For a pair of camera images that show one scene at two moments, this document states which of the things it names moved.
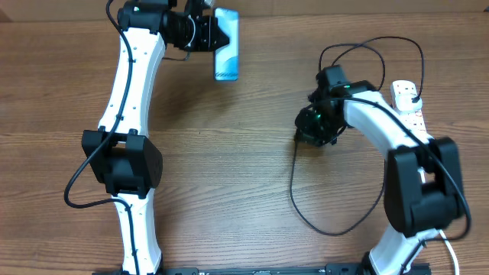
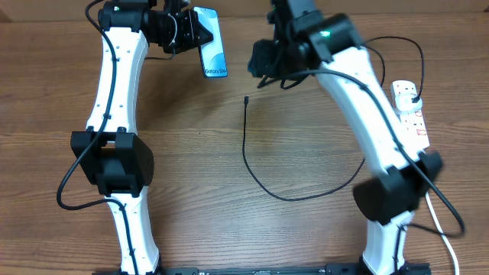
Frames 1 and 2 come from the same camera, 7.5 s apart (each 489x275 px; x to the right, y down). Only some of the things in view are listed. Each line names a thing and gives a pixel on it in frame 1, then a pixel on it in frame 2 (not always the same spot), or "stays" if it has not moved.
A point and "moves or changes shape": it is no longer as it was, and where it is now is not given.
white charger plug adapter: (403, 96) stays
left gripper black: (210, 27) to (192, 28)
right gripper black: (308, 137) to (261, 62)
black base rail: (273, 270) stays
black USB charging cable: (355, 46) to (244, 120)
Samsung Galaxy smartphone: (226, 59) moves or changes shape
